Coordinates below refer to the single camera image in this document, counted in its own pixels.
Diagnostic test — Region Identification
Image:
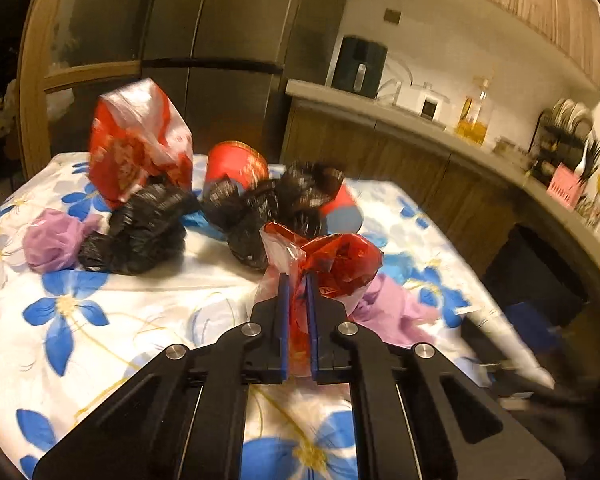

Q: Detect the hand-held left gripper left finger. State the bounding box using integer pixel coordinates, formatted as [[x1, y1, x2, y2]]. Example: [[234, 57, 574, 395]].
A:
[[32, 272, 288, 480]]

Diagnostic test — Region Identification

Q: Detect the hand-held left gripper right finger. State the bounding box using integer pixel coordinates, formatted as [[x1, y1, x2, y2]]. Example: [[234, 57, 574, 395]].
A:
[[305, 272, 566, 480]]

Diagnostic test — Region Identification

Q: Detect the red transparent plastic bag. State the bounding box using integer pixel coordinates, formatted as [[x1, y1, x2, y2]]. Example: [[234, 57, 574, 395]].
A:
[[252, 221, 385, 378]]

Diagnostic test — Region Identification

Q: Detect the purple plastic bag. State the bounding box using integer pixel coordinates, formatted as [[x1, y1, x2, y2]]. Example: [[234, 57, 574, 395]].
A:
[[22, 208, 103, 275], [350, 272, 441, 348]]

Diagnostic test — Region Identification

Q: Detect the black round bin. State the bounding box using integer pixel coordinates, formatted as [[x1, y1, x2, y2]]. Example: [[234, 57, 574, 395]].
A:
[[485, 225, 586, 321]]

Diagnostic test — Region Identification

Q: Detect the red and white plastic bag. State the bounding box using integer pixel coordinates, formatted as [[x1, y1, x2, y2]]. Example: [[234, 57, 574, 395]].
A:
[[87, 77, 195, 211]]

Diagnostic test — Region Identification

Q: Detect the black plastic bag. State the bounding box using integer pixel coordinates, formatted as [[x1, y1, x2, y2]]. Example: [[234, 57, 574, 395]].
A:
[[77, 182, 201, 276], [200, 161, 345, 273]]

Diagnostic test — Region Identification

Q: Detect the red paper cup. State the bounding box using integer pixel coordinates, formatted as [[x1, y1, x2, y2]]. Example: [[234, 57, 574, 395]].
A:
[[320, 182, 365, 236], [203, 141, 270, 196]]

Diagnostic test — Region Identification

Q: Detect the blue floral tablecloth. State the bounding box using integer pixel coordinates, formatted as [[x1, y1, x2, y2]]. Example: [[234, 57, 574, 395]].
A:
[[0, 152, 556, 480]]

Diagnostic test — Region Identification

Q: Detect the wooden kitchen cabinet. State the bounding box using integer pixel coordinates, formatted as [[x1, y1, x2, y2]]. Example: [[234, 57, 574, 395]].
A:
[[280, 100, 600, 311]]

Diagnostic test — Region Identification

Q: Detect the grey countertop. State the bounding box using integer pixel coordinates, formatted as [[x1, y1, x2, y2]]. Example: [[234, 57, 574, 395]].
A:
[[285, 78, 600, 306]]

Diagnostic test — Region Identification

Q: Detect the white electric cooker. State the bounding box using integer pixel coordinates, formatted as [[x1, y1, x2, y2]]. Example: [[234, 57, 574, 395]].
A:
[[395, 80, 453, 123]]

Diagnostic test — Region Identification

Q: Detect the cooking oil bottle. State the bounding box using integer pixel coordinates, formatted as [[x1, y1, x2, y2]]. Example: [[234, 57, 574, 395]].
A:
[[455, 77, 493, 147]]

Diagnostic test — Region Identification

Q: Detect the black air fryer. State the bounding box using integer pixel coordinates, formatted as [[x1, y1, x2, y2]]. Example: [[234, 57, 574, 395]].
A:
[[330, 35, 388, 100]]

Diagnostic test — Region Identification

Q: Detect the pink box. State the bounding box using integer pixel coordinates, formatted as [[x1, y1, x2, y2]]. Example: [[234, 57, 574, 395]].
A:
[[546, 162, 588, 211]]

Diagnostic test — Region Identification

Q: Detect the dark refrigerator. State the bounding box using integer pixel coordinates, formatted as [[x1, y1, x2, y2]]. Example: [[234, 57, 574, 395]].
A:
[[140, 0, 353, 171]]

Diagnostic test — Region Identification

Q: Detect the black dish rack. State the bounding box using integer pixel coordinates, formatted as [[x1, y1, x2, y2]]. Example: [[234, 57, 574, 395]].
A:
[[527, 99, 600, 186]]

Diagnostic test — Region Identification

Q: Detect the white spoon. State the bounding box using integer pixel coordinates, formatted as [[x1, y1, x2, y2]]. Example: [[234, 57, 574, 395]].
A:
[[575, 130, 598, 176]]

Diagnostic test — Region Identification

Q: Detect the wooden glass door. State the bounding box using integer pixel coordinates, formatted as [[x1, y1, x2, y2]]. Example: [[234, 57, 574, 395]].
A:
[[17, 0, 163, 181]]

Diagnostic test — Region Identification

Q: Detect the wooden wall cabinet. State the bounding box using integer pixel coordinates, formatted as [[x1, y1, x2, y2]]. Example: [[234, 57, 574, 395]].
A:
[[390, 0, 600, 91]]

